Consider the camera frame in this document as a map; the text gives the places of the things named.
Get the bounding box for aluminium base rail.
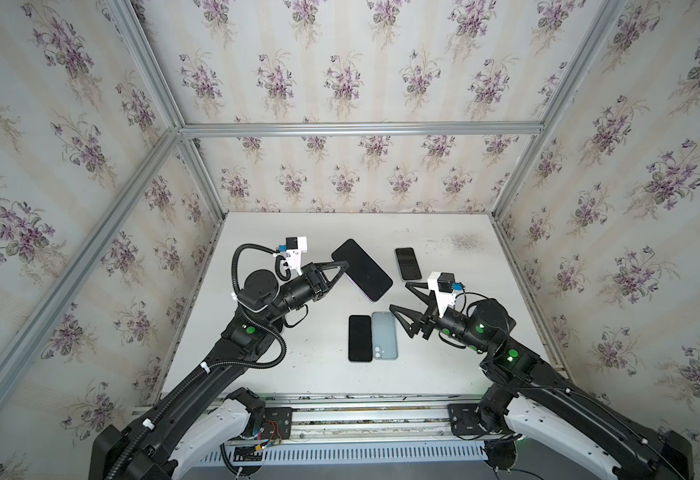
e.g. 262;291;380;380
162;392;567;448

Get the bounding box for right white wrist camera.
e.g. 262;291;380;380
427;271;464;318

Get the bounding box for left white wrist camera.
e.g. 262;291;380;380
274;236;308;281

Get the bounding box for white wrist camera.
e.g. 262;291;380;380
427;271;464;318
274;236;308;281

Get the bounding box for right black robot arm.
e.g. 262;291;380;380
390;282;694;479

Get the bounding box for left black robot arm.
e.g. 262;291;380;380
88;261;348;479

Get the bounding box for aluminium cage frame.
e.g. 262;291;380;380
0;1;625;411

